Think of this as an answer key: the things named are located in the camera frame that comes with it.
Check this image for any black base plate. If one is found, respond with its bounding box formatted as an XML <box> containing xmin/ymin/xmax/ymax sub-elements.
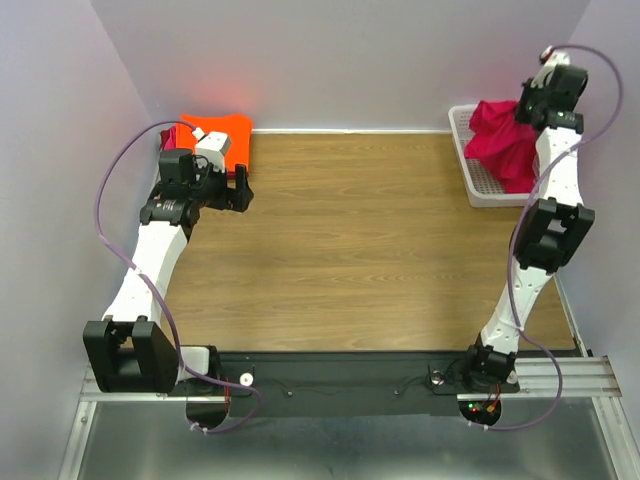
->
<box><xmin>169</xmin><ymin>350</ymin><xmax>521</xmax><ymax>419</ymax></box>

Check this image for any crimson t shirt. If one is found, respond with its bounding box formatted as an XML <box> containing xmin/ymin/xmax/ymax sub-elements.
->
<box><xmin>464</xmin><ymin>101</ymin><xmax>536</xmax><ymax>194</ymax></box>

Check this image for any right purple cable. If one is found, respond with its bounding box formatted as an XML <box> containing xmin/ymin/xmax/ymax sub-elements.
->
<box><xmin>467</xmin><ymin>44</ymin><xmax>625</xmax><ymax>432</ymax></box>

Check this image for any folded orange t shirt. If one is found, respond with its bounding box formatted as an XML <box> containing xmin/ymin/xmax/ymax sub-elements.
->
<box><xmin>176</xmin><ymin>114</ymin><xmax>253</xmax><ymax>174</ymax></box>

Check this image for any white plastic basket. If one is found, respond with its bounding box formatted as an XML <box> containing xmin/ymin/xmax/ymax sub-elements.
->
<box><xmin>448</xmin><ymin>103</ymin><xmax>537</xmax><ymax>208</ymax></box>

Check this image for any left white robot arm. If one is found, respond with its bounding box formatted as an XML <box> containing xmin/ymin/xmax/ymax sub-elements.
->
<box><xmin>83</xmin><ymin>148</ymin><xmax>254</xmax><ymax>394</ymax></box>

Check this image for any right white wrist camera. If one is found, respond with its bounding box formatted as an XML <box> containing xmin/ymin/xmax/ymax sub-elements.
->
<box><xmin>536</xmin><ymin>46</ymin><xmax>571</xmax><ymax>84</ymax></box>

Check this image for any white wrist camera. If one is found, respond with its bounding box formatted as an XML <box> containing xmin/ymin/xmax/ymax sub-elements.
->
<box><xmin>536</xmin><ymin>46</ymin><xmax>571</xmax><ymax>84</ymax></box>
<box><xmin>192</xmin><ymin>128</ymin><xmax>231</xmax><ymax>172</ymax></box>

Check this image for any aluminium frame rail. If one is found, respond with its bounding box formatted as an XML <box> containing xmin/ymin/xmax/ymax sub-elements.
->
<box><xmin>60</xmin><ymin>352</ymin><xmax>638</xmax><ymax>479</ymax></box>

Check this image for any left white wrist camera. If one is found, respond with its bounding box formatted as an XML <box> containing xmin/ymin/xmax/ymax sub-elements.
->
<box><xmin>192</xmin><ymin>128</ymin><xmax>231</xmax><ymax>172</ymax></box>

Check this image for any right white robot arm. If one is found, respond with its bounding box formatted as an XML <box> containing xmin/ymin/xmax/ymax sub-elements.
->
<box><xmin>460</xmin><ymin>63</ymin><xmax>595</xmax><ymax>391</ymax></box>

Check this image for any folded pink t shirt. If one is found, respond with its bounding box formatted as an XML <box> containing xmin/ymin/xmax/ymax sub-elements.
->
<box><xmin>160</xmin><ymin>124</ymin><xmax>195</xmax><ymax>151</ymax></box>

